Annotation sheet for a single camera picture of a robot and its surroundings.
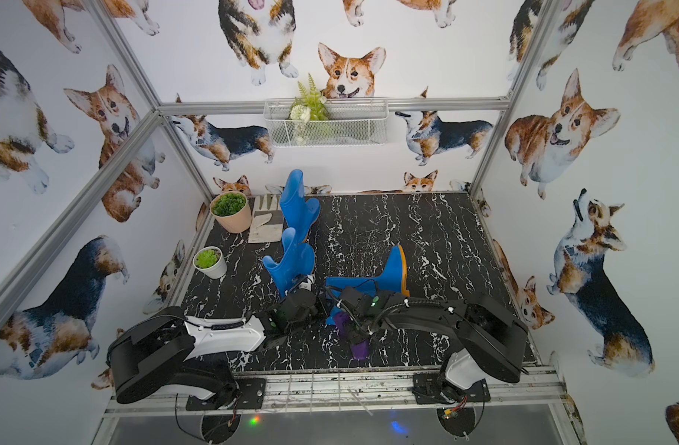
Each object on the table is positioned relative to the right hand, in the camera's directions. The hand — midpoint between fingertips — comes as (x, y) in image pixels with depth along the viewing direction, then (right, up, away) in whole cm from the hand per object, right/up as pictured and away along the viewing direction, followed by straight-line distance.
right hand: (351, 335), depth 81 cm
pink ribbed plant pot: (-44, +32, +22) cm, 59 cm away
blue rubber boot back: (+14, +14, +11) cm, 23 cm away
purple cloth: (+3, -1, -6) cm, 7 cm away
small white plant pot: (-45, +17, +10) cm, 49 cm away
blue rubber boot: (-18, +36, +13) cm, 42 cm away
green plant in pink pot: (-46, +39, +22) cm, 65 cm away
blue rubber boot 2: (-16, +21, +2) cm, 27 cm away
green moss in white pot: (-47, +21, +8) cm, 52 cm away
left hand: (-3, +9, +4) cm, 10 cm away
